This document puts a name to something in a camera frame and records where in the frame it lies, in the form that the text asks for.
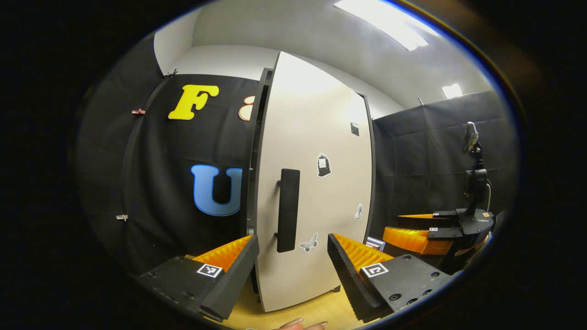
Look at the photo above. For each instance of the small ceiling light panel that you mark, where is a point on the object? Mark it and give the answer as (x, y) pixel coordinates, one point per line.
(452, 90)

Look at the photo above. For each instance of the dark grey cabinet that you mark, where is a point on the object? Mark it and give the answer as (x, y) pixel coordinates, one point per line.
(251, 183)

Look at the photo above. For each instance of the beige cabinet door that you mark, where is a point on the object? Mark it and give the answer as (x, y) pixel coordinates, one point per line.
(321, 128)

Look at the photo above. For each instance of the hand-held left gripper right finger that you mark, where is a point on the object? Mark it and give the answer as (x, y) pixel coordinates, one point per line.
(348, 279)

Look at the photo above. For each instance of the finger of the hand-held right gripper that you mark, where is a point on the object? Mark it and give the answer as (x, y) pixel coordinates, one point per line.
(442, 233)
(442, 215)

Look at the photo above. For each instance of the long ceiling light panel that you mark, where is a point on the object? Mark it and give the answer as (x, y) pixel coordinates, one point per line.
(385, 23)

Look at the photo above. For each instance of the black backdrop cloth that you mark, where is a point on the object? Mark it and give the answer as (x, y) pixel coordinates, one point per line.
(151, 174)

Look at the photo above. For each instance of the red cloth clip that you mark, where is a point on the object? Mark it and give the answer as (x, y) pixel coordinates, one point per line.
(138, 111)

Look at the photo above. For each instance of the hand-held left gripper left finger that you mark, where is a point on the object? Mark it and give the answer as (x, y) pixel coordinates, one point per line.
(234, 279)

